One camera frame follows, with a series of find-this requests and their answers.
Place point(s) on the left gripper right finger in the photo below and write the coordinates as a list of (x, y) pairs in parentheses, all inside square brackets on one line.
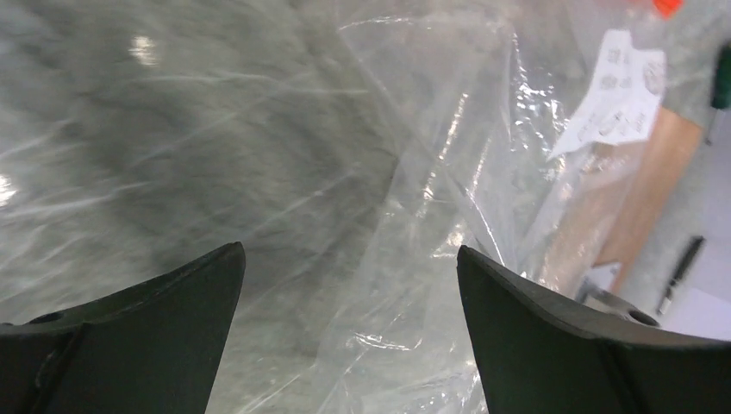
[(540, 352)]

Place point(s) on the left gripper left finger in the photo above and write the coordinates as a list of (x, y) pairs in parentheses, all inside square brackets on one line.
[(154, 347)]

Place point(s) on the clear zip top bag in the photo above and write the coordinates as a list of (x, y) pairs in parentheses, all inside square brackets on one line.
[(520, 126)]

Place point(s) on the black pliers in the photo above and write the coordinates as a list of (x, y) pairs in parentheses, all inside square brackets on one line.
[(683, 265)]

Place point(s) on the wooden base board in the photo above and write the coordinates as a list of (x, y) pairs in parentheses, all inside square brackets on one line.
[(639, 194)]

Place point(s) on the green screwdriver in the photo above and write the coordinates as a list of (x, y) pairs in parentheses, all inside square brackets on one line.
[(720, 94)]

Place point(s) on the metal bracket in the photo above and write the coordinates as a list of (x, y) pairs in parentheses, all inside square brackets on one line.
[(594, 292)]

